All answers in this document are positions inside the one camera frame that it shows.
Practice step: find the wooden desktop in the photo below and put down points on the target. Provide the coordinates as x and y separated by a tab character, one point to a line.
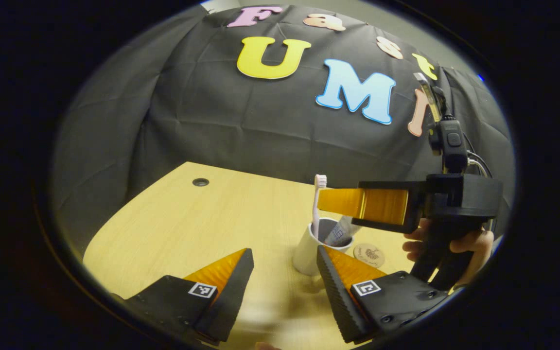
187	218

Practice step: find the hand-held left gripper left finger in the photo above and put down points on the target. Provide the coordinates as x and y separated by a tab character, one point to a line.
234	291

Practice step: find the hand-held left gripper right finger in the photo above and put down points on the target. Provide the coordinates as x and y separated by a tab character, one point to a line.
336	291

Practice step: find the white toothpaste tube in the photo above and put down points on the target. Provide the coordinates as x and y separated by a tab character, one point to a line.
341	233

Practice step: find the round wooden coaster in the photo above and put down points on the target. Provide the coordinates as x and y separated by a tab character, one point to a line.
370	255

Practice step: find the pink toothbrush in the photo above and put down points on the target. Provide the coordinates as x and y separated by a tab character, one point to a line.
315	209

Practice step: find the black backdrop cloth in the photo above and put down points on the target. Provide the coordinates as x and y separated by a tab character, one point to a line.
212	121

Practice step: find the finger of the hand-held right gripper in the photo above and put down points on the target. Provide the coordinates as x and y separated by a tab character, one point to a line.
382	204

